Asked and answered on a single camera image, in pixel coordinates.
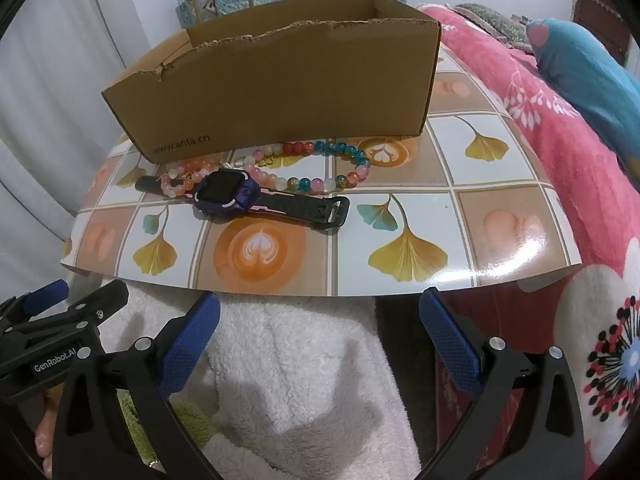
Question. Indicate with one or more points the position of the pink floral blanket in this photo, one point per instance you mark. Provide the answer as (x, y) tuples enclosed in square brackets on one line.
[(550, 125)]

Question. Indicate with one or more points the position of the person's left hand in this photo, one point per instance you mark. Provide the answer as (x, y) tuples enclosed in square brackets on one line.
[(46, 430)]

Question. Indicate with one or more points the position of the white curtain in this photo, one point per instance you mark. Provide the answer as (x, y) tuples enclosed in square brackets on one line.
[(60, 85)]

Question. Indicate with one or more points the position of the blue plush pillow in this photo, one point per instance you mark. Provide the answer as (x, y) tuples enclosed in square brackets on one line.
[(590, 80)]

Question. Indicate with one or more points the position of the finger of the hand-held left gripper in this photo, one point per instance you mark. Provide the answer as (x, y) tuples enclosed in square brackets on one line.
[(47, 292), (75, 317)]

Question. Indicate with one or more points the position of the tile patterned table cover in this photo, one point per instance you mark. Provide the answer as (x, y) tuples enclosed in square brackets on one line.
[(420, 200)]

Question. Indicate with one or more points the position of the brown cardboard box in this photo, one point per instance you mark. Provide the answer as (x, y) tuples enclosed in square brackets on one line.
[(275, 85)]

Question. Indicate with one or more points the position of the white fluffy blanket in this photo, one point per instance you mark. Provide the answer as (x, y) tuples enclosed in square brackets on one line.
[(300, 360)]

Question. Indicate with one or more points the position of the green fluffy cloth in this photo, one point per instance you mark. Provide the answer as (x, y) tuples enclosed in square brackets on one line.
[(192, 420)]

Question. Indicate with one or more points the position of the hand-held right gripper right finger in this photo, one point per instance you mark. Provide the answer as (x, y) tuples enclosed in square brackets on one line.
[(450, 340)]

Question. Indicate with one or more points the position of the purple black smartwatch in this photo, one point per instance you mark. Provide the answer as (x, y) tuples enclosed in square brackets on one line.
[(222, 192)]

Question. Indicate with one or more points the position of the grey green cushion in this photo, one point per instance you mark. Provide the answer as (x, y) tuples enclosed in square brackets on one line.
[(490, 17)]

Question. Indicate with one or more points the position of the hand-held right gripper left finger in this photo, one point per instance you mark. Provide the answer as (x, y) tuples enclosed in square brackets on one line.
[(192, 335)]

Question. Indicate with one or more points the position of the brown door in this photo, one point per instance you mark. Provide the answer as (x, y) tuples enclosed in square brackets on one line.
[(600, 15)]

